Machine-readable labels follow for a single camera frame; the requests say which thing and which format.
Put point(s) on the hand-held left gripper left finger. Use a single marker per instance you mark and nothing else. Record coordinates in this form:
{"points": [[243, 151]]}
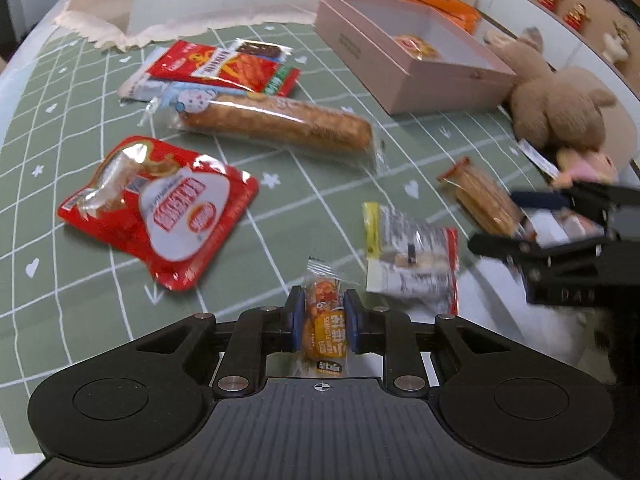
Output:
{"points": [[296, 319]]}

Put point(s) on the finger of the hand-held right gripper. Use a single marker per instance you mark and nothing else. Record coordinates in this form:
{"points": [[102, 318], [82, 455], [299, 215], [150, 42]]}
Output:
{"points": [[545, 199], [505, 247]]}

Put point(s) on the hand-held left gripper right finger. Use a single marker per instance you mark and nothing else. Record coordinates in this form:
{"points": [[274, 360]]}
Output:
{"points": [[352, 319]]}

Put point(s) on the small orange snack packet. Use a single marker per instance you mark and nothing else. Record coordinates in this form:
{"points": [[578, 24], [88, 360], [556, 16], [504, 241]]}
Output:
{"points": [[325, 320]]}

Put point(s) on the clear cracker packet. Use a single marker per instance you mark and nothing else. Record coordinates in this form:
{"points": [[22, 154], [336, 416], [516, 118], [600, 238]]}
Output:
{"points": [[480, 195]]}

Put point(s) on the long bread packet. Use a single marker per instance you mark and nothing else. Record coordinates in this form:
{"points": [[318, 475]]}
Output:
{"points": [[280, 122]]}

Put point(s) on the pink box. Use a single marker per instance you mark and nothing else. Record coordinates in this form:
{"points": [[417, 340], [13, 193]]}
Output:
{"points": [[370, 60]]}

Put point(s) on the red snack bag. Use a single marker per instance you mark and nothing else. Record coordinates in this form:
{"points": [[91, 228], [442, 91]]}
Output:
{"points": [[220, 62]]}

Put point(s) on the blue and white packet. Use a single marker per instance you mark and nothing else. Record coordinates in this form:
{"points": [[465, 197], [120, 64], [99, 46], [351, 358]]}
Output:
{"points": [[142, 82]]}

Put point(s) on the white toy tag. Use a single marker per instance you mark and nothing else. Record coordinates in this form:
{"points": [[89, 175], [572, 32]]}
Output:
{"points": [[539, 160]]}

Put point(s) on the pink plush toy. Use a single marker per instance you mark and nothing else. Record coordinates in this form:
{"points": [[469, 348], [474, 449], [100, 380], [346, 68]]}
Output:
{"points": [[587, 165]]}

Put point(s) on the white packet with yellow edge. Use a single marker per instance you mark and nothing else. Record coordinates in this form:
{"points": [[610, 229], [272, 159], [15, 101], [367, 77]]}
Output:
{"points": [[405, 260]]}

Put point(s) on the brown teddy bear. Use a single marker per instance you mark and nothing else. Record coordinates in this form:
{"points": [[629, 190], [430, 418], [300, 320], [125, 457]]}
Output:
{"points": [[555, 95]]}

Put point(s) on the green grid tablecloth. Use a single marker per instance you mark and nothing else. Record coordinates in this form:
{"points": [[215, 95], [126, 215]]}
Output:
{"points": [[310, 190]]}

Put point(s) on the red sausage packet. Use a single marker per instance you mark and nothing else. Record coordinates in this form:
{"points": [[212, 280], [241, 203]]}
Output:
{"points": [[165, 220]]}

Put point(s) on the white figurine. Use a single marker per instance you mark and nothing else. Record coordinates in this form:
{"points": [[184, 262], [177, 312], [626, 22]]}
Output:
{"points": [[616, 45]]}

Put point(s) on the wooden shelf unit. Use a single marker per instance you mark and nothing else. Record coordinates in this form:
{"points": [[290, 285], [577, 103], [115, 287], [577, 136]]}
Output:
{"points": [[605, 0]]}

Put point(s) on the green and red packet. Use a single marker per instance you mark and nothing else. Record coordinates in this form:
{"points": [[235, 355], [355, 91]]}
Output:
{"points": [[282, 80]]}

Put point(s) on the dark chocolate packet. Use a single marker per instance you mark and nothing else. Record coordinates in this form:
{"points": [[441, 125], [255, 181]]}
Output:
{"points": [[262, 50]]}

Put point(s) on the white printed tote bag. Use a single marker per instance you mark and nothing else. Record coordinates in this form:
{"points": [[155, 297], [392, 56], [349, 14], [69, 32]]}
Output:
{"points": [[200, 0]]}

